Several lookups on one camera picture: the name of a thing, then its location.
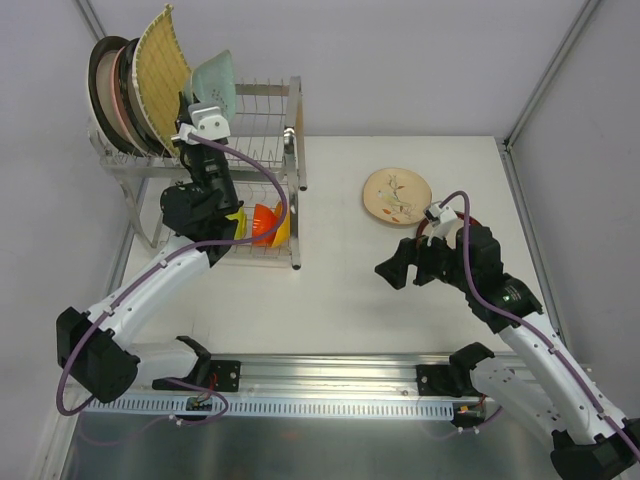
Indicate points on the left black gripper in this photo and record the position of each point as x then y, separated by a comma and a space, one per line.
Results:
195, 151

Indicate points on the white slotted cable duct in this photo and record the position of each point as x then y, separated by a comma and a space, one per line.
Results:
403, 409

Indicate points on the teal square plate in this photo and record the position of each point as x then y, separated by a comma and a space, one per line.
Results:
214, 82

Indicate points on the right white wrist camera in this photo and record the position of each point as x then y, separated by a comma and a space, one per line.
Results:
443, 224

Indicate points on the beige oval floral plate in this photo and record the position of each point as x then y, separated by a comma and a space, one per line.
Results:
396, 196

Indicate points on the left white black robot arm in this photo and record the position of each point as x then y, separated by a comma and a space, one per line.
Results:
96, 347

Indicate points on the cream plate dark patterned rim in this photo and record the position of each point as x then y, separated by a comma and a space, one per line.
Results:
150, 143

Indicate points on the yellow orange bowl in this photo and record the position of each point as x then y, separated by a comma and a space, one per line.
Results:
282, 234

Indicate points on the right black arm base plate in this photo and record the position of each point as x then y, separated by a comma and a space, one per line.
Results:
433, 380

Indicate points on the red orange bowl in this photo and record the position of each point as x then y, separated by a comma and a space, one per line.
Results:
263, 223

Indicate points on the yellow woven bamboo mat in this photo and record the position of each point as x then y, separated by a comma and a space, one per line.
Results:
160, 71

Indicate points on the pink and cream floral plate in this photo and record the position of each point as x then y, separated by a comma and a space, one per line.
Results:
124, 124

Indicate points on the cream plate with metallic rim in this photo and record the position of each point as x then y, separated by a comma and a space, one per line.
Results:
99, 81

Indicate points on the lime green bowl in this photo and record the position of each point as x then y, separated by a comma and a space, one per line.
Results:
240, 218

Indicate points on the aluminium mounting rail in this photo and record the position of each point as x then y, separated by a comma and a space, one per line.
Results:
374, 377

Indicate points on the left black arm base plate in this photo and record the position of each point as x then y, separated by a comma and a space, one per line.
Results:
220, 372

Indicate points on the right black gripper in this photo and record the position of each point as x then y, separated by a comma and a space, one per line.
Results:
417, 258

